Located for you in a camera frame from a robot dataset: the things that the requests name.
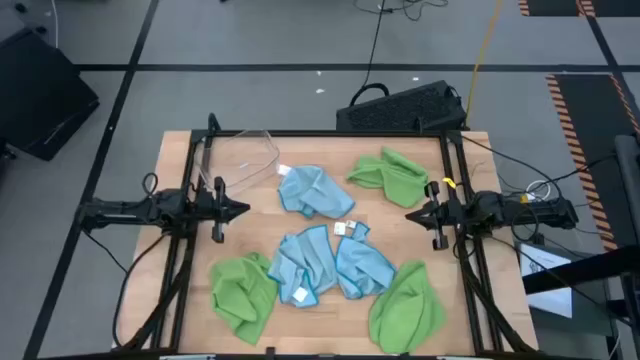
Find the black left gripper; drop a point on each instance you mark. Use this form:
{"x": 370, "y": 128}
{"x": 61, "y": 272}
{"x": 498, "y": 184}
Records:
{"x": 218, "y": 210}

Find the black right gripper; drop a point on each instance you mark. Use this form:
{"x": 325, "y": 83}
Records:
{"x": 445, "y": 215}

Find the green microfiber towel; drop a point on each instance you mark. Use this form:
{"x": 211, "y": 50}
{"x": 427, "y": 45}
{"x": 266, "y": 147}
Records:
{"x": 240, "y": 295}
{"x": 407, "y": 312}
{"x": 395, "y": 177}

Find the blue microfiber towel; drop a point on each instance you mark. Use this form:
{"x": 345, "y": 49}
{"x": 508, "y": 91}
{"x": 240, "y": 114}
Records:
{"x": 312, "y": 192}
{"x": 300, "y": 265}
{"x": 362, "y": 265}

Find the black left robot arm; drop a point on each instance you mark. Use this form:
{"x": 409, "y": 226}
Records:
{"x": 125, "y": 210}

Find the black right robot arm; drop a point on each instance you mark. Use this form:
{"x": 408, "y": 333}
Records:
{"x": 540, "y": 212}

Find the clear plastic bin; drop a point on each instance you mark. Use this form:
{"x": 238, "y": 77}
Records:
{"x": 250, "y": 150}

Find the yellow plug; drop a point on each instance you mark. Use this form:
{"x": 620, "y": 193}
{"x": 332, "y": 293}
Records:
{"x": 524, "y": 198}

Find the black perforated computer case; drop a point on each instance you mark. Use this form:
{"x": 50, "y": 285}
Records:
{"x": 400, "y": 107}

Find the black power adapter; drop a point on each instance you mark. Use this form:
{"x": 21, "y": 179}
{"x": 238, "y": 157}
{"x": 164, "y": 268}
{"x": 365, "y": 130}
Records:
{"x": 538, "y": 239}

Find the white printed paper sheet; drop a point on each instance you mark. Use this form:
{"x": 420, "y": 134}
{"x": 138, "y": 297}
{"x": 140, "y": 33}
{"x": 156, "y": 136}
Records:
{"x": 547, "y": 300}

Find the black metal stand beam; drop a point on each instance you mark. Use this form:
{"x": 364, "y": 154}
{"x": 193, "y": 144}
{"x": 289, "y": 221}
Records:
{"x": 580, "y": 270}

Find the black mat with orange stripes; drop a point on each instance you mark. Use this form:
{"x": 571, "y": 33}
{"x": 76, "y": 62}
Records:
{"x": 585, "y": 125}
{"x": 550, "y": 6}

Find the large black equipment case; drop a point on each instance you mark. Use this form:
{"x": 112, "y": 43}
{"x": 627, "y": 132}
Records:
{"x": 40, "y": 95}

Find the black metal table frame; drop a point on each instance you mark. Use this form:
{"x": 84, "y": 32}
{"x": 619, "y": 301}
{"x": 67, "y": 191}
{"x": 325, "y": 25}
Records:
{"x": 325, "y": 133}

